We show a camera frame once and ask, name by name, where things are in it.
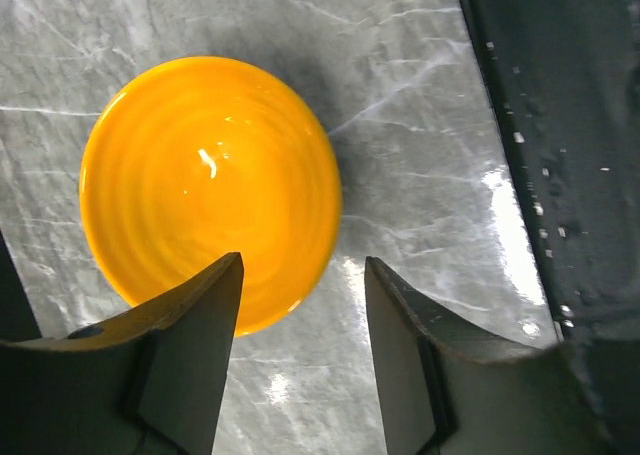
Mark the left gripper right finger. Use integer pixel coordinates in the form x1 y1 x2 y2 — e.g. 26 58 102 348
364 257 615 454

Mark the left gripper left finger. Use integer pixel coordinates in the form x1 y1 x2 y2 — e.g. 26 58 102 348
1 253 244 454

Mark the yellow-orange bowl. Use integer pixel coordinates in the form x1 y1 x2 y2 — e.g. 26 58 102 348
79 56 343 337

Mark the black base beam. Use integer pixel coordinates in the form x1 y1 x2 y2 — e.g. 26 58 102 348
459 0 639 341

